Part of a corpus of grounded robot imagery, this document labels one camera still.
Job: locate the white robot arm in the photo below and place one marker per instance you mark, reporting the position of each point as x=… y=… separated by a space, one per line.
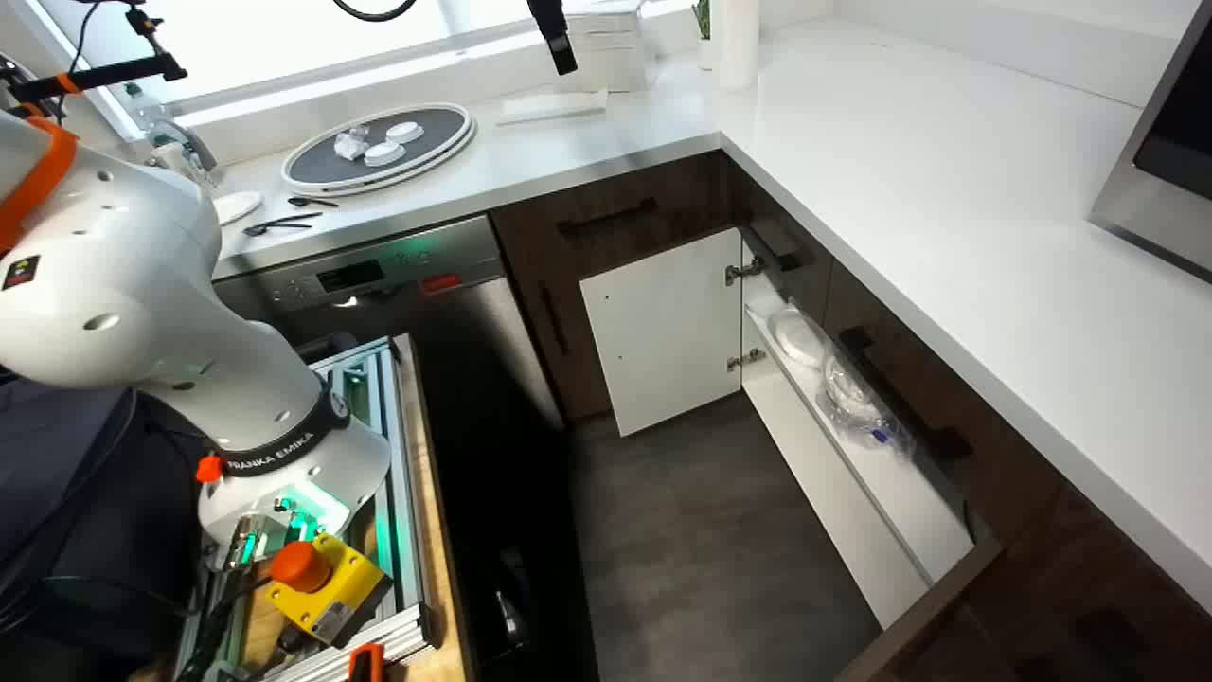
x=106 y=283

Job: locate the left white-backed cabinet door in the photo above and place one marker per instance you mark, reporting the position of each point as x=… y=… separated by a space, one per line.
x=667 y=331

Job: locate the white cabinet shelf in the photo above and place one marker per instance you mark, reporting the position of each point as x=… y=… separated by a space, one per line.
x=889 y=519

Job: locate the stainless steel dishwasher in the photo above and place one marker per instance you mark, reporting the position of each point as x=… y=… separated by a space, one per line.
x=443 y=286

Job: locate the white stacked plates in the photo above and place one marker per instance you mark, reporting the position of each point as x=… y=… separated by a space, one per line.
x=797 y=337

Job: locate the clear glass bowl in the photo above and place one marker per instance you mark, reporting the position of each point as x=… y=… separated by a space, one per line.
x=847 y=398

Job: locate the round grey tray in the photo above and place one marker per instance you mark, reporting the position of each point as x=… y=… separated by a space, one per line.
x=380 y=150

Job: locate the black scissors on counter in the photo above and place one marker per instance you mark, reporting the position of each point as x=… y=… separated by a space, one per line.
x=301 y=212

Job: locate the yellow emergency stop box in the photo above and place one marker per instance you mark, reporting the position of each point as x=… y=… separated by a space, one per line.
x=323 y=587

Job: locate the stainless steel microwave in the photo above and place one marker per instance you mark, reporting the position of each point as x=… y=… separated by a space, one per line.
x=1161 y=188

